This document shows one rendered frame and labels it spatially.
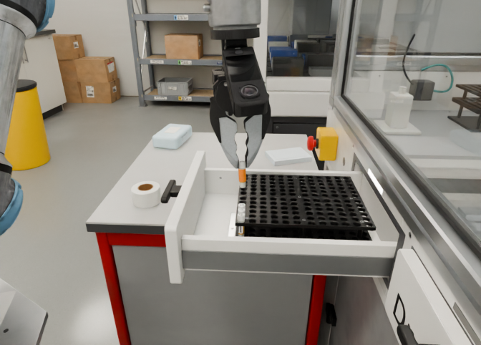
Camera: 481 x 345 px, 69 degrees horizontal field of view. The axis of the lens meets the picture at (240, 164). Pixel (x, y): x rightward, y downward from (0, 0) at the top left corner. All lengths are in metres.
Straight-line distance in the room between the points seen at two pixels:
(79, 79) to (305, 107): 4.02
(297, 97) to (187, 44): 3.14
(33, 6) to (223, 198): 0.53
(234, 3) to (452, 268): 0.40
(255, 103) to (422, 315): 0.31
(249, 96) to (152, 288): 0.66
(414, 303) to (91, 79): 4.78
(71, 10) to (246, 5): 4.99
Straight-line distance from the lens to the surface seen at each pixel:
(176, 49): 4.47
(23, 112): 3.11
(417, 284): 0.47
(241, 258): 0.55
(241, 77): 0.47
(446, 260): 0.45
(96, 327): 1.70
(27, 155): 3.22
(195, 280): 0.94
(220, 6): 0.50
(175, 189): 0.64
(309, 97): 1.41
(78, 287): 1.90
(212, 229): 0.66
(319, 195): 0.65
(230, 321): 1.03
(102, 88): 4.97
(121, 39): 5.17
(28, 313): 0.71
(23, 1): 0.81
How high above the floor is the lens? 1.22
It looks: 25 degrees down
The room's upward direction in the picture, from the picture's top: straight up
